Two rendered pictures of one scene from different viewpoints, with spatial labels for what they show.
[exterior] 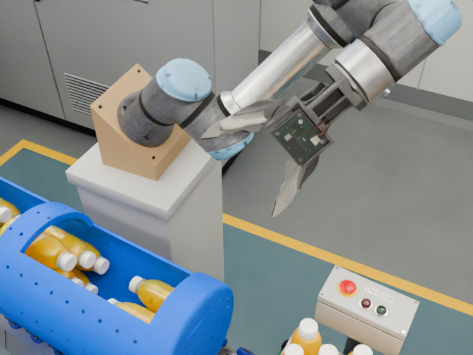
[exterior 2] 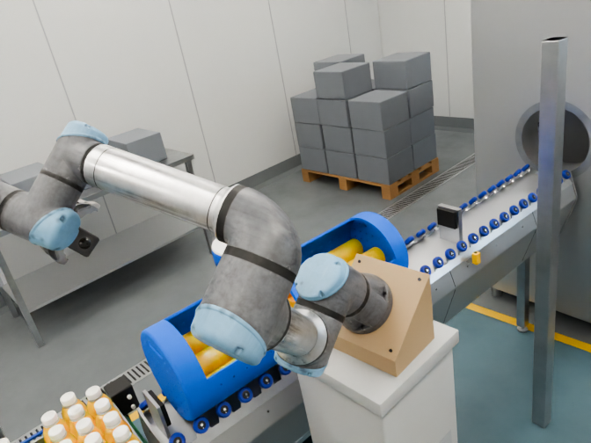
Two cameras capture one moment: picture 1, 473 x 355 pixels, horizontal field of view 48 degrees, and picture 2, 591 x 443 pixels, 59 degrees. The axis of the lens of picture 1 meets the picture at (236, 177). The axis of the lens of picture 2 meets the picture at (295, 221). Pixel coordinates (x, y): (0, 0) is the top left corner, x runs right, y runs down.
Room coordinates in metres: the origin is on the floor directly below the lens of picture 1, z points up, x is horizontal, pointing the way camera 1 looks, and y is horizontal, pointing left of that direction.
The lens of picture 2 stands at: (1.45, -0.80, 2.02)
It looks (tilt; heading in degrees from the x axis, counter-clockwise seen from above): 25 degrees down; 115
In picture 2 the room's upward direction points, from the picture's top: 11 degrees counter-clockwise
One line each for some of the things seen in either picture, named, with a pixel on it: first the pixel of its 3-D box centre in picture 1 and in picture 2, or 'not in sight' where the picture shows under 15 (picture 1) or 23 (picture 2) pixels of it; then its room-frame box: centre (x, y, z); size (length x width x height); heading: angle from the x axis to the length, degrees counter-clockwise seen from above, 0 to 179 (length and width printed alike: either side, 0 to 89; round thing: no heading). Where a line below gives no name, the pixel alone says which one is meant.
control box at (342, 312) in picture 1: (364, 310); not in sight; (0.68, -0.29, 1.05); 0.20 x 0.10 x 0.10; 59
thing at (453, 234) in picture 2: not in sight; (448, 224); (1.21, 1.18, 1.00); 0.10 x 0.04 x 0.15; 149
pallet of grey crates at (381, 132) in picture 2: not in sight; (361, 121); (0.05, 4.25, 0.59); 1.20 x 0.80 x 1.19; 153
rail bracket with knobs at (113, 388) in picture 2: not in sight; (122, 398); (0.34, 0.10, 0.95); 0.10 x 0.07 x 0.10; 149
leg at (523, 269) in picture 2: not in sight; (522, 283); (1.51, 1.82, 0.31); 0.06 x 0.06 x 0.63; 59
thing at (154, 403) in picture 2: not in sight; (159, 413); (0.54, 0.03, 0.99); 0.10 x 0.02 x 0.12; 149
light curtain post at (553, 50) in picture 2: not in sight; (546, 263); (1.58, 1.15, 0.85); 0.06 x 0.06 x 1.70; 59
